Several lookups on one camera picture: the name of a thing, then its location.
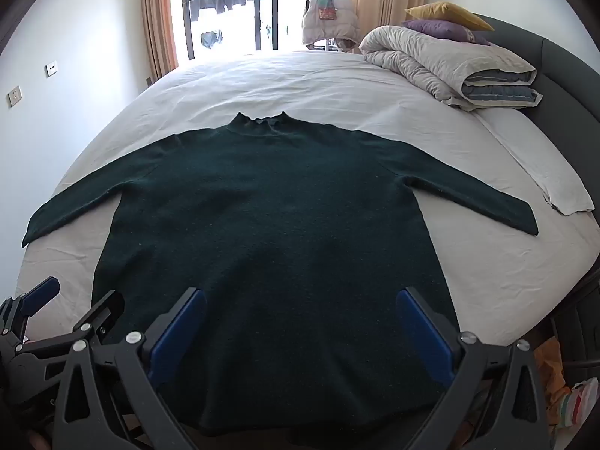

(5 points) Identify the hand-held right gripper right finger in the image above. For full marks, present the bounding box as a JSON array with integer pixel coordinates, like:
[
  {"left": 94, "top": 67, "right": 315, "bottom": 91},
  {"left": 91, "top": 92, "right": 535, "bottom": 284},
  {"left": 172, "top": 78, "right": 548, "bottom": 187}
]
[{"left": 396, "top": 287, "right": 550, "bottom": 450}]

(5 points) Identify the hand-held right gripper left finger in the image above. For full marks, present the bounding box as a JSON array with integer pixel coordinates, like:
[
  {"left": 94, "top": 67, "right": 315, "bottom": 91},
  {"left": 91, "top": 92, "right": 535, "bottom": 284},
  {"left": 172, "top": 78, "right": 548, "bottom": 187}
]
[{"left": 52, "top": 287, "right": 208, "bottom": 450}]

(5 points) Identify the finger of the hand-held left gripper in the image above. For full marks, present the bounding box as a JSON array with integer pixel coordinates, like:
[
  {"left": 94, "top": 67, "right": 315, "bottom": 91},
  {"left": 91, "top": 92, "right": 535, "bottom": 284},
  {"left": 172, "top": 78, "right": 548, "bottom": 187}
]
[
  {"left": 14, "top": 289, "right": 126, "bottom": 364},
  {"left": 0, "top": 276, "right": 61, "bottom": 339}
]

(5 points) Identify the dark green sweater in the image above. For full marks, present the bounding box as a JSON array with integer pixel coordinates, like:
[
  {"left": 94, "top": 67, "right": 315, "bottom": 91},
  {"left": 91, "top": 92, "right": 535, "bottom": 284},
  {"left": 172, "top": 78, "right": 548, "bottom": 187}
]
[{"left": 21, "top": 111, "right": 540, "bottom": 437}]

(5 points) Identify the orange bag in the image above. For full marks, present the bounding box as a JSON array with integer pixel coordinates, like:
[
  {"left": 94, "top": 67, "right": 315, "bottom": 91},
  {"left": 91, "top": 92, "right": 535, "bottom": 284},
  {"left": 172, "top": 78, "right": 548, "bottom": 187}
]
[{"left": 534, "top": 337, "right": 570, "bottom": 404}]

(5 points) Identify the striped plastic bag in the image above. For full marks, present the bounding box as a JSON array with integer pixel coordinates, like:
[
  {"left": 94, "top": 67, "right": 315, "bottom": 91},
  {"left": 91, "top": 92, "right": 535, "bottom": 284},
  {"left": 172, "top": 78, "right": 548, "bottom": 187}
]
[{"left": 555, "top": 379, "right": 600, "bottom": 427}]

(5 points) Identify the flat white pillow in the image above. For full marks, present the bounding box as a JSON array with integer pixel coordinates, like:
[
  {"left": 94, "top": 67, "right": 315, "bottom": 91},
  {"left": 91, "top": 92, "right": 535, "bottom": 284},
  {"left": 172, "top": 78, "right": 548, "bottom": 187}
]
[{"left": 473, "top": 108, "right": 595, "bottom": 216}]

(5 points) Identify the round bed with white sheet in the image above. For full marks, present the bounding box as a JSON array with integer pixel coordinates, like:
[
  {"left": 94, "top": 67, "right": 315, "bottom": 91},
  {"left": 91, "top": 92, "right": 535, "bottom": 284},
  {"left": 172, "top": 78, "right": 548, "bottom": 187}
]
[{"left": 14, "top": 49, "right": 600, "bottom": 352}]

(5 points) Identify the folded grey duvet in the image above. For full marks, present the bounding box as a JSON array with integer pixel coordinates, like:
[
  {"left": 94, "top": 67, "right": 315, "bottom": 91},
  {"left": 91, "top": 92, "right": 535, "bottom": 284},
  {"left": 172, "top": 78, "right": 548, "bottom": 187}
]
[{"left": 358, "top": 25, "right": 543, "bottom": 112}]

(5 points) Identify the dark grey headboard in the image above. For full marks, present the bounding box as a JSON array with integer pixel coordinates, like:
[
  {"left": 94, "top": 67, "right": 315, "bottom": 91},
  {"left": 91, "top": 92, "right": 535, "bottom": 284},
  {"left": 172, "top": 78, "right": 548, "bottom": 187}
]
[{"left": 469, "top": 13, "right": 600, "bottom": 198}]

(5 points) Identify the purple pillow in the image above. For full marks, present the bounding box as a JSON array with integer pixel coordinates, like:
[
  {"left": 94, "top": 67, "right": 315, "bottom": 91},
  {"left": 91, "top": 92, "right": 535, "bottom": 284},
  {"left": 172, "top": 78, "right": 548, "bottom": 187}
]
[{"left": 402, "top": 19, "right": 492, "bottom": 47}]

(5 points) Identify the white puffer vest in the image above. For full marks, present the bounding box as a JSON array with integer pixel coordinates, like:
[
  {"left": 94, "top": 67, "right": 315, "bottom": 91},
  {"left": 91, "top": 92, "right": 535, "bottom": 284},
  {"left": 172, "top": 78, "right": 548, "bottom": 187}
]
[{"left": 301, "top": 0, "right": 362, "bottom": 52}]

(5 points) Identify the yellow pillow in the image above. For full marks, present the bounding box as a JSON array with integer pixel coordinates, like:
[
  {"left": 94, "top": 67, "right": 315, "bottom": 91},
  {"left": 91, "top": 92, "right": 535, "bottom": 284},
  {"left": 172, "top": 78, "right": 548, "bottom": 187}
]
[{"left": 404, "top": 2, "right": 495, "bottom": 32}]

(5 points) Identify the black-framed glass balcony door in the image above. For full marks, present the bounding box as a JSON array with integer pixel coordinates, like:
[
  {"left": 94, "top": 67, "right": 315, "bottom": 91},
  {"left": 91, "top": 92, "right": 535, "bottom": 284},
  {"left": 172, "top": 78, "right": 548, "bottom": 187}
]
[{"left": 166, "top": 0, "right": 352, "bottom": 62}]

